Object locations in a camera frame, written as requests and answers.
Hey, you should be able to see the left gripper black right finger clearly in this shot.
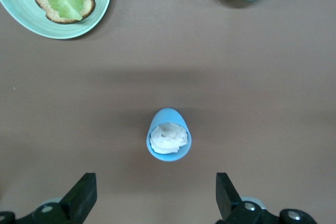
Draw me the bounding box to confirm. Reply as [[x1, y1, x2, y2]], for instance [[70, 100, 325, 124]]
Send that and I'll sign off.
[[215, 172, 319, 224]]

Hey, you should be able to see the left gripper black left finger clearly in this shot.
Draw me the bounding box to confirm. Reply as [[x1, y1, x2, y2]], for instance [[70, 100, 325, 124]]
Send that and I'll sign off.
[[0, 173, 98, 224]]

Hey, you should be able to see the light blue plastic cup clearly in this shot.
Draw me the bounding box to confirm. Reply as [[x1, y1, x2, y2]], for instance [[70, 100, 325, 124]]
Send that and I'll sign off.
[[146, 107, 192, 162]]

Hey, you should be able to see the crumpled white tissue paper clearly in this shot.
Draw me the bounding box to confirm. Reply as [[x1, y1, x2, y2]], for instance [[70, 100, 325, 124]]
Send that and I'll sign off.
[[150, 123, 188, 155]]

